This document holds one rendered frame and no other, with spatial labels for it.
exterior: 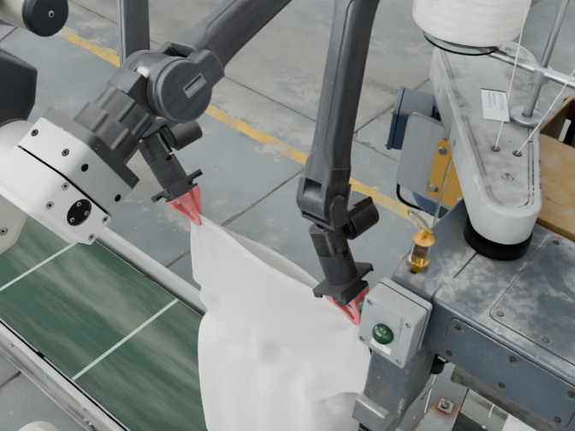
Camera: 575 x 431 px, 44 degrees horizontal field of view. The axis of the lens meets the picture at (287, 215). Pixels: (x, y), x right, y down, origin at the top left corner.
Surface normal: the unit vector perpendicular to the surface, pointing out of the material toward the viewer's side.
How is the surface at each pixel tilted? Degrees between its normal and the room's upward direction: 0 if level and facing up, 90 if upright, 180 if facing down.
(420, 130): 90
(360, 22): 76
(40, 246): 0
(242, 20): 72
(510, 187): 0
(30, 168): 30
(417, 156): 90
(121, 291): 0
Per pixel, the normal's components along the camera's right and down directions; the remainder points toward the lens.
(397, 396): -0.63, 0.48
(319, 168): -0.74, 0.07
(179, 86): 0.65, 0.30
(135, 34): 0.44, 0.15
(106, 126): 0.22, -0.09
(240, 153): 0.06, -0.75
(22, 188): -0.26, -0.41
